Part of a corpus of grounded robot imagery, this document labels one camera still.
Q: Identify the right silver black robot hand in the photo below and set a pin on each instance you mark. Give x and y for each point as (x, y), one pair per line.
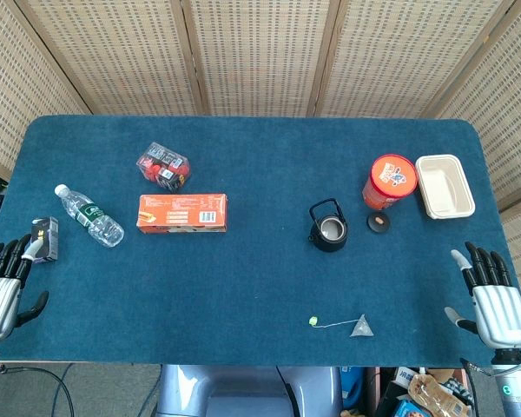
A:
(501, 310)

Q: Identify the brown plastic snack packet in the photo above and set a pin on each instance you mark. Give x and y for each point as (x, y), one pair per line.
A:
(438, 397)

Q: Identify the black teapot lid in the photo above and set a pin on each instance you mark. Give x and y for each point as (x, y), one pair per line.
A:
(377, 222)

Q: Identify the clear plastic water bottle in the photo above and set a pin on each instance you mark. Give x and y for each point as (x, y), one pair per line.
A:
(91, 217)

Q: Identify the beige rectangular food tray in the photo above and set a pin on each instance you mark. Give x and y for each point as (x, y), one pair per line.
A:
(445, 187)

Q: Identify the blue snack box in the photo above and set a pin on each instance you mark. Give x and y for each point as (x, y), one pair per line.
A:
(406, 409)

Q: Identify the blue package under table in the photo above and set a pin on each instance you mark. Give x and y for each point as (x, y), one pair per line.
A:
(351, 386)

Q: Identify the orange canister with printed lid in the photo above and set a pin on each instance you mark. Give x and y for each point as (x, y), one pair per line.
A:
(393, 176)

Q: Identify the orange carton box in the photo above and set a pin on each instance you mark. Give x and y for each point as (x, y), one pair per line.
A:
(182, 213)

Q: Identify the clear box of red snacks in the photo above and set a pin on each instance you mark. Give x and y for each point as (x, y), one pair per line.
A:
(162, 167)

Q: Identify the blue felt table mat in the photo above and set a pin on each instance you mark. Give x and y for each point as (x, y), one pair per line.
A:
(252, 278)

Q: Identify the grey-blue robot torso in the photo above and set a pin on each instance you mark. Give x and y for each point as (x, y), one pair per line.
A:
(243, 391)

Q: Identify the woven rattan folding screen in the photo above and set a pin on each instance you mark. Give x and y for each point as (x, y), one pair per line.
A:
(260, 52)

